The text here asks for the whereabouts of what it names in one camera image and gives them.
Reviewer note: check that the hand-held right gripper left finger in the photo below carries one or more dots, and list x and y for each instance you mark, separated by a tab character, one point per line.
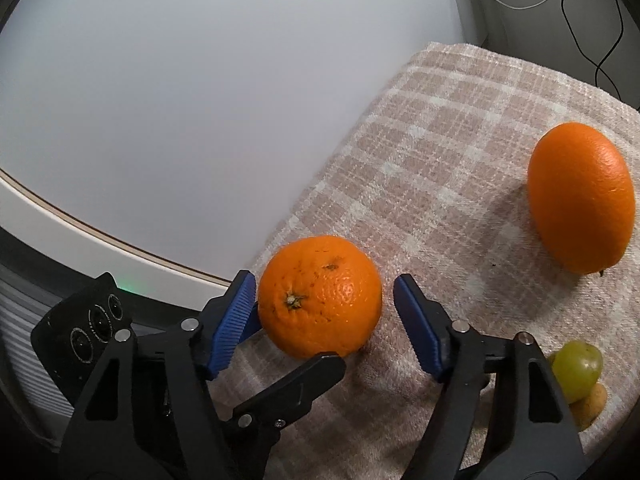
235	325

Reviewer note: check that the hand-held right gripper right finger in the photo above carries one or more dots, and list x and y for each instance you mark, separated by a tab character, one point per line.
417	330

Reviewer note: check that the white ribbed panel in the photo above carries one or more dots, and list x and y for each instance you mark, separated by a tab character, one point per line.
25	385

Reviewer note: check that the beige checked cloth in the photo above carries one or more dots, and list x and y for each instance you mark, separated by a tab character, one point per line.
425	160

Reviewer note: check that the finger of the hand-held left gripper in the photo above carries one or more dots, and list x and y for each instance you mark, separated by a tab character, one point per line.
300	385

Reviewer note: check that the round orange with green stem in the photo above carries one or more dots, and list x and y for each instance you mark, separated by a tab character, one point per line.
320	295

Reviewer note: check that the smooth oval orange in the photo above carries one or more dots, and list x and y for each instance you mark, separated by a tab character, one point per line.
580	195

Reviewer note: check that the small tan longan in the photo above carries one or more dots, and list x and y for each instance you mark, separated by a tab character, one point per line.
592	405

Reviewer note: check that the green grape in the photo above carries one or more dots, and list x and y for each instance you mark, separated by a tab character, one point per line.
580	365

